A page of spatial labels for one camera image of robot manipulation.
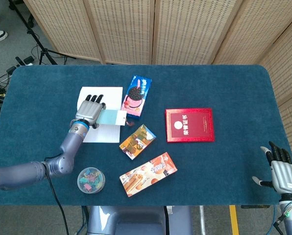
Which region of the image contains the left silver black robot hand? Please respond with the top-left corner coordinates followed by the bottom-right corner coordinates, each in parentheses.
top-left (74, 94), bottom-right (107, 129)

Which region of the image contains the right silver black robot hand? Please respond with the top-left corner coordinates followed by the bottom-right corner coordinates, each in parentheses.
top-left (252, 141), bottom-right (292, 196)

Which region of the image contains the light blue tasselled bookmark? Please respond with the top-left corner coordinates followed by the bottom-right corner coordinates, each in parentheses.
top-left (96, 109), bottom-right (135, 127)

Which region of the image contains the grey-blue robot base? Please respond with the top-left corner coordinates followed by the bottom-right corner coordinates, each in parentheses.
top-left (87, 205), bottom-right (193, 235)

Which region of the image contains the white notebook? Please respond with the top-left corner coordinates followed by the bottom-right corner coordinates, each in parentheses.
top-left (76, 86), bottom-right (123, 143)

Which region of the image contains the blue cookie box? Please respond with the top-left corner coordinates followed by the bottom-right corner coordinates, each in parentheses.
top-left (120, 74), bottom-right (152, 120)

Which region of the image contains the orange yellow snack box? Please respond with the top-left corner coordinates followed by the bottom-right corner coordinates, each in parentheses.
top-left (119, 124), bottom-right (157, 161)

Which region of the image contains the clear tub of binder clips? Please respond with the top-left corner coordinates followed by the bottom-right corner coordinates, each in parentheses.
top-left (76, 166), bottom-right (106, 194)

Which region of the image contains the black tripod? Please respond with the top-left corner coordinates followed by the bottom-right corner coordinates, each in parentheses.
top-left (7, 0), bottom-right (76, 66)

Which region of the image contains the long orange egg roll box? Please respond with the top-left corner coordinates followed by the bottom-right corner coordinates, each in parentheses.
top-left (119, 152), bottom-right (178, 198)

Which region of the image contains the white table leg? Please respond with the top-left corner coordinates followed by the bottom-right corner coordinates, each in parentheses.
top-left (199, 205), bottom-right (207, 235)

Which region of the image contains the red certificate folder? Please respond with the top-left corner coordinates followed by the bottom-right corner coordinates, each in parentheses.
top-left (165, 108), bottom-right (216, 143)

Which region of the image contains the blue felt table mat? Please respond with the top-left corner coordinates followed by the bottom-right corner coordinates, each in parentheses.
top-left (0, 64), bottom-right (292, 206)

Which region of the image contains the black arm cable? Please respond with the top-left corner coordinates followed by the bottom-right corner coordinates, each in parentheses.
top-left (43, 158), bottom-right (71, 235)

